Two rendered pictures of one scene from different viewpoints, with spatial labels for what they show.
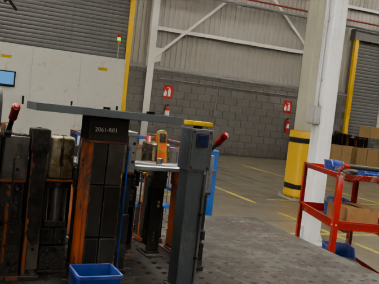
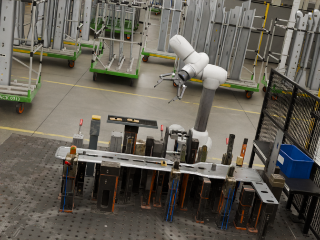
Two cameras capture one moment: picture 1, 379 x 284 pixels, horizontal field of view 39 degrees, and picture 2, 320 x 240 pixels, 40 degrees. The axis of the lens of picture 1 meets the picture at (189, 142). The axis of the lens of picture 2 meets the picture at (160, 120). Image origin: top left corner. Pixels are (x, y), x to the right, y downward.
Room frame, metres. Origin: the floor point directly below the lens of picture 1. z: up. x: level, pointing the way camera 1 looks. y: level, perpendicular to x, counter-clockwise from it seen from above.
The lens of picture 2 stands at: (4.18, 1.42, 2.14)
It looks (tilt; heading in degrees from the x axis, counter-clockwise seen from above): 17 degrees down; 200
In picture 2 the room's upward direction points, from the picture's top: 9 degrees clockwise
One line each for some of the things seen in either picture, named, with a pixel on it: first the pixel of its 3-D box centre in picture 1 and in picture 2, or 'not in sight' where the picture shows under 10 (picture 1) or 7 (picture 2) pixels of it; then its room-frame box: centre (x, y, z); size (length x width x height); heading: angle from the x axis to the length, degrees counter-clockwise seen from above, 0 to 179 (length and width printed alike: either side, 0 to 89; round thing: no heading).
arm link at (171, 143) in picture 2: not in sight; (175, 137); (0.81, 0.38, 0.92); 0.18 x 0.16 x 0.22; 108
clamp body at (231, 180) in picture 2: not in sight; (225, 202); (1.57, 1.03, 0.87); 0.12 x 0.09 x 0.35; 26
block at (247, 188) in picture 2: not in sight; (243, 207); (1.49, 1.14, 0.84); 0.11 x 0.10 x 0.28; 26
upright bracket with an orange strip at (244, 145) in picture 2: not in sight; (238, 170); (1.17, 1.01, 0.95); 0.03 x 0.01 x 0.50; 116
